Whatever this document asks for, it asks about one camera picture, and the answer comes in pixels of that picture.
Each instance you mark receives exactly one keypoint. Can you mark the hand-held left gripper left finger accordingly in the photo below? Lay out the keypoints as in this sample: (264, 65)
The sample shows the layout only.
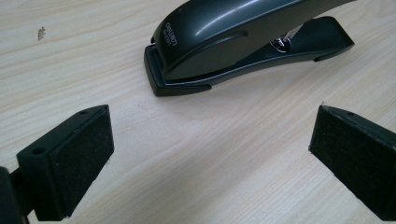
(77, 161)

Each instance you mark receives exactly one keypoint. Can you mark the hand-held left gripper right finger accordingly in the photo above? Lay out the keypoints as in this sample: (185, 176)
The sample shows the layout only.
(358, 161)

